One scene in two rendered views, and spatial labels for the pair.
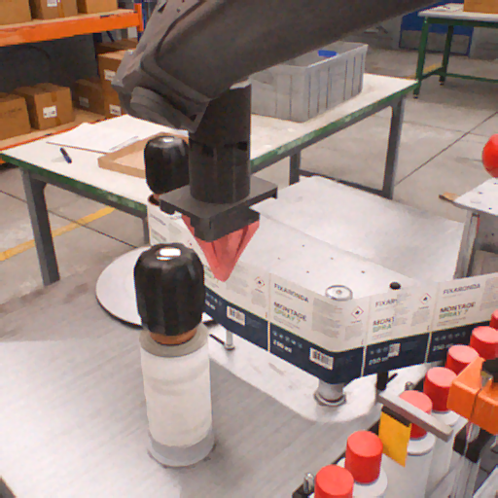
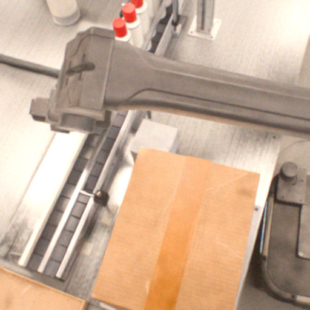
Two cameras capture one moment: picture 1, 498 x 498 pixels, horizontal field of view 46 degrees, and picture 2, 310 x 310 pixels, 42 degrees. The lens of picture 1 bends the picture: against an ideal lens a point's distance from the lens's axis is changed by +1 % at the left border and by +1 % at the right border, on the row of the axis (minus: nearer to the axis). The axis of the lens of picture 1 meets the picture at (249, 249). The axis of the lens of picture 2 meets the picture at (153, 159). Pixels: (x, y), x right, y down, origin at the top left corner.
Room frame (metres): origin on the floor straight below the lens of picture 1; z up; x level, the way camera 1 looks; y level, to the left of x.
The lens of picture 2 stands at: (-0.43, 0.17, 1.83)
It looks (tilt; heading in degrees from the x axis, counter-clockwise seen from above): 65 degrees down; 344
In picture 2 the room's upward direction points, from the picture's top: 10 degrees counter-clockwise
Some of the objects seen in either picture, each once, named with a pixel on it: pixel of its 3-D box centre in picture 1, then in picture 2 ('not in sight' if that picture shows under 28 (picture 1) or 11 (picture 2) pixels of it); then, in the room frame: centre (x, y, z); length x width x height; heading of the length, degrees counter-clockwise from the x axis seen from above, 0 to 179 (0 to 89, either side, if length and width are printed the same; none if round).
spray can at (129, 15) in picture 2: not in sight; (133, 36); (0.31, -0.04, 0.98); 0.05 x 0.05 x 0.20
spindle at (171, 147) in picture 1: (171, 213); not in sight; (0.98, 0.14, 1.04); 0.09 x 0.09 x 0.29
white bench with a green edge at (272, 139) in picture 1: (247, 195); not in sight; (2.51, 0.01, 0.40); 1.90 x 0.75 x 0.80; 143
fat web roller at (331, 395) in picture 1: (334, 345); not in sight; (0.67, -0.12, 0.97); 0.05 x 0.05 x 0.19
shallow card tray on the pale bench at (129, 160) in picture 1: (159, 154); not in sight; (1.91, 0.31, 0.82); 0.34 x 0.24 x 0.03; 149
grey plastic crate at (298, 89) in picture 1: (297, 76); not in sight; (2.67, -0.22, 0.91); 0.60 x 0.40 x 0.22; 146
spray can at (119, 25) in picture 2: not in sight; (124, 49); (0.28, 0.00, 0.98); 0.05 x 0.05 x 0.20
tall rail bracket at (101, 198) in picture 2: not in sight; (96, 201); (-0.06, 0.23, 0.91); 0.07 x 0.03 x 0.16; 45
